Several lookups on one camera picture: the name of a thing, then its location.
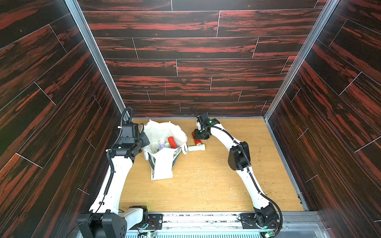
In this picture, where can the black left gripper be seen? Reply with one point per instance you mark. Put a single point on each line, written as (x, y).
(145, 141)

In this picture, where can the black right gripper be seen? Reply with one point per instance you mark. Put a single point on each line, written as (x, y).
(199, 135)

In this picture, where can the cream flashlight sideways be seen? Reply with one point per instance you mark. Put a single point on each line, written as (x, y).
(199, 147)

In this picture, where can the lavender white flashlight front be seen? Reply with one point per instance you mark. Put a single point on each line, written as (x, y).
(162, 144)

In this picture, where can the white printed tote bag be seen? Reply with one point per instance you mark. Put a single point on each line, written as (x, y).
(162, 161)

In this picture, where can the red flashlight front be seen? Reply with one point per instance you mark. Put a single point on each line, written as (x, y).
(172, 142)

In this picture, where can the red flashlight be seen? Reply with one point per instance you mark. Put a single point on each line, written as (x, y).
(172, 142)
(196, 141)

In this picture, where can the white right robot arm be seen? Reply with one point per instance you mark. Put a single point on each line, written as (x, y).
(268, 213)

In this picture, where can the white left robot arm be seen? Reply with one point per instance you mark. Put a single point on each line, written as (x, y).
(103, 219)

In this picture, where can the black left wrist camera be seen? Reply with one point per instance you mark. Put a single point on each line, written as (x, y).
(130, 133)

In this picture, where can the aluminium corner post left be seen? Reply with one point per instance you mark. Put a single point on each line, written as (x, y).
(89, 39)

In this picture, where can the aluminium corner post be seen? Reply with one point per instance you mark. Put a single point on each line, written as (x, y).
(316, 30)
(89, 39)

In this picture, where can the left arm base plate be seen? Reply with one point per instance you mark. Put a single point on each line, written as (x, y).
(151, 222)

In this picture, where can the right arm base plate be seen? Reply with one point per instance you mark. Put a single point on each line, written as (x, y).
(249, 221)

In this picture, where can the aluminium front rail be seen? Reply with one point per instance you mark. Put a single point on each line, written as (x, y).
(296, 224)

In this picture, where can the aluminium corner post right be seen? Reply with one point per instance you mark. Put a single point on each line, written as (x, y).
(316, 30)

